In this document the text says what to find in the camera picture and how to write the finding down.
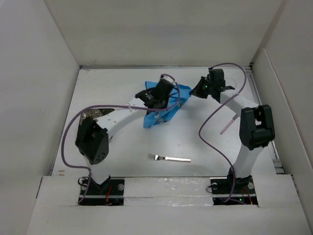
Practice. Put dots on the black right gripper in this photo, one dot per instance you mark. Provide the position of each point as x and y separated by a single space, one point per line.
196 91

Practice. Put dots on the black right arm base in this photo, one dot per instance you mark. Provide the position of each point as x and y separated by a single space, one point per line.
229 191

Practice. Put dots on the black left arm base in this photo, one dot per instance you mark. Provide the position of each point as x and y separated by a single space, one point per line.
109 193

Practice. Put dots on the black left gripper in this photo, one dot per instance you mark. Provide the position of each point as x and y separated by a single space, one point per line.
165 105

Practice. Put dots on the silver fork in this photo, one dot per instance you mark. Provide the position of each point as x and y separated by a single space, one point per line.
170 159

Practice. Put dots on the black floral square plate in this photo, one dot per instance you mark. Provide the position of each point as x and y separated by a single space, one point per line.
94 113

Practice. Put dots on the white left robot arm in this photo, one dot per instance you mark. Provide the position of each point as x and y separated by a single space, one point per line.
93 135

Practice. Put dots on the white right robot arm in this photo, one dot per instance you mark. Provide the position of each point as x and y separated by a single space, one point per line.
256 129

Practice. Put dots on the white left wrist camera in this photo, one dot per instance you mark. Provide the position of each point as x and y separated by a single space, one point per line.
168 78

